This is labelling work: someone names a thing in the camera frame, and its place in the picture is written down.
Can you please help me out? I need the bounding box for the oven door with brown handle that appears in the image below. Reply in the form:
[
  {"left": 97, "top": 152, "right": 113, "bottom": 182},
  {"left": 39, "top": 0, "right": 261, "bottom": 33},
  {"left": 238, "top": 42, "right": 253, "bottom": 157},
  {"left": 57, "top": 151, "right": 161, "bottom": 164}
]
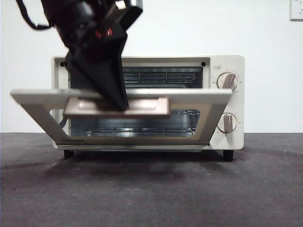
[{"left": 9, "top": 88, "right": 232, "bottom": 146}]

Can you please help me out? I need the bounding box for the cream toaster oven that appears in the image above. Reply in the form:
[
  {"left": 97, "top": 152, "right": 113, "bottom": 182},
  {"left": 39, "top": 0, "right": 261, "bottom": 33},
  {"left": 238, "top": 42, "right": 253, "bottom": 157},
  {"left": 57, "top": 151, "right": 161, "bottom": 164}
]
[{"left": 51, "top": 54, "right": 245, "bottom": 162}]

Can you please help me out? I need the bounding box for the cream temperature knob brown grip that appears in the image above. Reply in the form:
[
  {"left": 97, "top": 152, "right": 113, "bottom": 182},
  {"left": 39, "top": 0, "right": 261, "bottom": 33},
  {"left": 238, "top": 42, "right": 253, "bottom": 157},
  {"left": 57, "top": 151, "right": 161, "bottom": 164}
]
[{"left": 217, "top": 72, "right": 239, "bottom": 92}]

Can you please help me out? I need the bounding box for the cream timer knob brown grip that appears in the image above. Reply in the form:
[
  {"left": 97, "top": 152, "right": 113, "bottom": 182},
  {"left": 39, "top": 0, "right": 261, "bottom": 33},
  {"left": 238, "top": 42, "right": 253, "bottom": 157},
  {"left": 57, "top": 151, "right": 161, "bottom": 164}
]
[{"left": 217, "top": 113, "right": 238, "bottom": 137}]

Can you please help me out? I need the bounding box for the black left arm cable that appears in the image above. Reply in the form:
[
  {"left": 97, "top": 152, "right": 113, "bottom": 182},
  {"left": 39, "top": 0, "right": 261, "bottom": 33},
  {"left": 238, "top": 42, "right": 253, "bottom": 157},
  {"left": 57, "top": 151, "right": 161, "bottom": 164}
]
[{"left": 15, "top": 0, "right": 56, "bottom": 31}]

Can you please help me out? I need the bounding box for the white wall socket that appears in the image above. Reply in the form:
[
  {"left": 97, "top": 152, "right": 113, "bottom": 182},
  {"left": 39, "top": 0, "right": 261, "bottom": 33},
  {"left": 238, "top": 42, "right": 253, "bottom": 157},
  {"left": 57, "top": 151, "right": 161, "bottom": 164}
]
[{"left": 290, "top": 0, "right": 303, "bottom": 21}]

